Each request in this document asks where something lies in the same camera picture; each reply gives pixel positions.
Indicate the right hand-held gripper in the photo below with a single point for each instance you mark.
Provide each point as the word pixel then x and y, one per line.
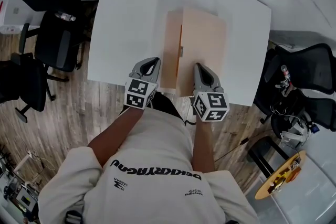
pixel 211 106

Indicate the grey electronic box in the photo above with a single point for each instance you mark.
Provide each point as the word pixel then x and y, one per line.
pixel 26 199

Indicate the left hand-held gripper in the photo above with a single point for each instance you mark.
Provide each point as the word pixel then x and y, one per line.
pixel 139 94

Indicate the person's right forearm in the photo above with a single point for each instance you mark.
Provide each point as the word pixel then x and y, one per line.
pixel 202 144

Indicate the black mesh office chair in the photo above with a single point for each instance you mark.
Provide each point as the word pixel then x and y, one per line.
pixel 320 112
pixel 312 68

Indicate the white headset device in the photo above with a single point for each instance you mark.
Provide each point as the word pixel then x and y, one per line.
pixel 294 136

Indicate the person's cream t-shirt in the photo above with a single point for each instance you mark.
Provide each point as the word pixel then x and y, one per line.
pixel 157 191

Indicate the person's black trousers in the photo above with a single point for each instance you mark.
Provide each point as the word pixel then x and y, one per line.
pixel 165 105

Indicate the plastic bottle red label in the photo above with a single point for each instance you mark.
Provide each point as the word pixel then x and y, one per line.
pixel 285 72
pixel 65 16

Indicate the person's left forearm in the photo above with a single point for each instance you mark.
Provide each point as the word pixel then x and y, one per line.
pixel 115 133

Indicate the small blue box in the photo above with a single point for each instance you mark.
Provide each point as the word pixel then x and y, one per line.
pixel 315 128

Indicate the round wooden side table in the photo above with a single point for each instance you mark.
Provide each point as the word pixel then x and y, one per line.
pixel 265 189

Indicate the white power strip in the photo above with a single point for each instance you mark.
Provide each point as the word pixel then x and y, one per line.
pixel 31 154

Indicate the black metal frame stool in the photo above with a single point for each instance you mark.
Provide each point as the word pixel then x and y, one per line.
pixel 265 162

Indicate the pack of red-capped bottles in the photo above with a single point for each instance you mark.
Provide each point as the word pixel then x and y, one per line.
pixel 9 29

